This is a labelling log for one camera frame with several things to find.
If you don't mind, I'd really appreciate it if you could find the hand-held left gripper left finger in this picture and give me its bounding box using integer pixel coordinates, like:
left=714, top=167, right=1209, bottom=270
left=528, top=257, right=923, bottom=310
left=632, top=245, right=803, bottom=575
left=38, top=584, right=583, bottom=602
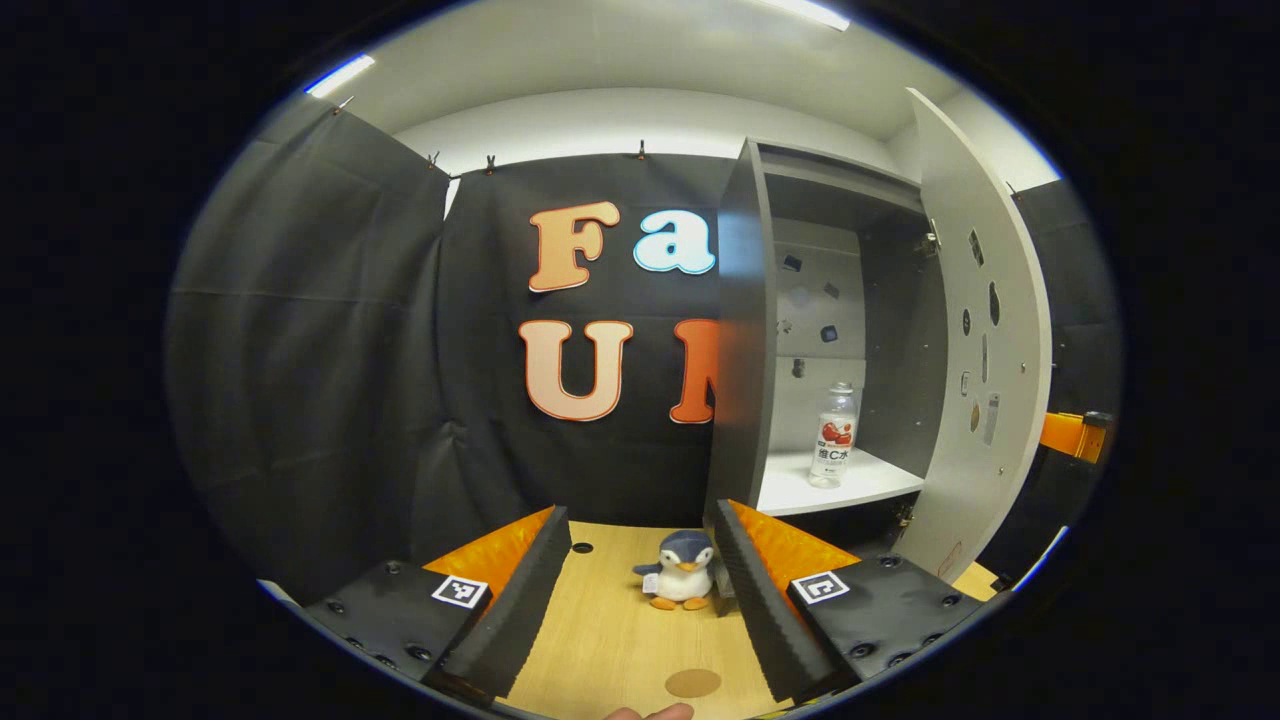
left=300, top=505, right=573, bottom=701

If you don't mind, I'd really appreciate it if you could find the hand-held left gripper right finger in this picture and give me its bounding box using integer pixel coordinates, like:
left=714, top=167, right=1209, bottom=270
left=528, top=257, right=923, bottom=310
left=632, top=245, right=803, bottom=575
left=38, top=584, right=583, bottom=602
left=705, top=498, right=986, bottom=706

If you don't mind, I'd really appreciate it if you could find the white cabinet door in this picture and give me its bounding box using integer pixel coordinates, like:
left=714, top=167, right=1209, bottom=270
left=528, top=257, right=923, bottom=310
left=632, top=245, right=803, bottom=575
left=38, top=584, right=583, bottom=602
left=895, top=88, right=1053, bottom=583

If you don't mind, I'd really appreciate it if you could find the clear plastic bottle red label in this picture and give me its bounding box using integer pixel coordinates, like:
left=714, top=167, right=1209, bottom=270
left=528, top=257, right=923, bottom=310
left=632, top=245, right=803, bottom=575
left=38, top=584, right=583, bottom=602
left=808, top=382, right=859, bottom=489

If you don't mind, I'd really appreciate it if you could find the grey cabinet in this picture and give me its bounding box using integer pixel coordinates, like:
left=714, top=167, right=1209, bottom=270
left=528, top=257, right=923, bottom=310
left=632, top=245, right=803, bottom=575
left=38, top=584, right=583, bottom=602
left=705, top=138, right=951, bottom=531

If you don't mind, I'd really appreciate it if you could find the penguin plush toy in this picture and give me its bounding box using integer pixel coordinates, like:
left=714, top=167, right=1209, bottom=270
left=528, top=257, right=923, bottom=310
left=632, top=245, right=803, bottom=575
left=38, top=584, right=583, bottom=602
left=633, top=530, right=716, bottom=611

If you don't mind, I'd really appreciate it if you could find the black backdrop cloth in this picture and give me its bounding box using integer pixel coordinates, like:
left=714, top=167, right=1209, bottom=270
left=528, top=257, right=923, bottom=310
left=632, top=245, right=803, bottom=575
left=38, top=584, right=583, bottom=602
left=165, top=100, right=1121, bottom=606

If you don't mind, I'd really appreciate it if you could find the long ceiling light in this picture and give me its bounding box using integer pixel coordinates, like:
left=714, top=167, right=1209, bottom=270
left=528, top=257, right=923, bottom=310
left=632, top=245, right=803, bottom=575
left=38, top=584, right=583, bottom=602
left=770, top=0, right=851, bottom=31

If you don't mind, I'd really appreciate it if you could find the short ceiling light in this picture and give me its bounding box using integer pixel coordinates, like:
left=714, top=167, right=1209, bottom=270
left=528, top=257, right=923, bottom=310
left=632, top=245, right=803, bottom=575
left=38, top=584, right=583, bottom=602
left=305, top=55, right=376, bottom=98

